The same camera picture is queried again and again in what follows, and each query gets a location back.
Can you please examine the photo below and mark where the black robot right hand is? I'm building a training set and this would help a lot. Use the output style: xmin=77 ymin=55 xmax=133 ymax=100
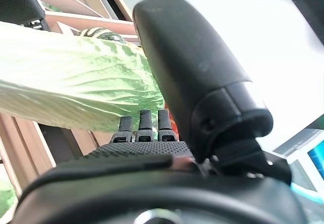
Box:
xmin=10 ymin=0 xmax=307 ymax=224

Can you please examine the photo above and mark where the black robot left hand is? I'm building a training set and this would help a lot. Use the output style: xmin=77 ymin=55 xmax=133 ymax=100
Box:
xmin=0 ymin=0 xmax=50 ymax=31

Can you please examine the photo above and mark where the napa cabbage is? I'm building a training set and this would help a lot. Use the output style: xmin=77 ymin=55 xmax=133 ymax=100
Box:
xmin=0 ymin=179 xmax=16 ymax=221
xmin=0 ymin=21 xmax=173 ymax=133

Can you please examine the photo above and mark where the dark green striped pumpkin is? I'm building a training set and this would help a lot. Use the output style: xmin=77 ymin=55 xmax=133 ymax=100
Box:
xmin=79 ymin=27 xmax=126 ymax=44

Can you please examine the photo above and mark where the large wooden display stand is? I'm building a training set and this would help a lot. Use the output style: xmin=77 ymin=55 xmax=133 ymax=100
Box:
xmin=0 ymin=0 xmax=140 ymax=199

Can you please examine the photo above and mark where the wooden slat crate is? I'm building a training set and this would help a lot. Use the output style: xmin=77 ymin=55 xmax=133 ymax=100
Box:
xmin=0 ymin=112 xmax=112 ymax=199

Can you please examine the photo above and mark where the blue white framed panel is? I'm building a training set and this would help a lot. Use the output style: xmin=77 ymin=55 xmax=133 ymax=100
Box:
xmin=273 ymin=121 xmax=324 ymax=197

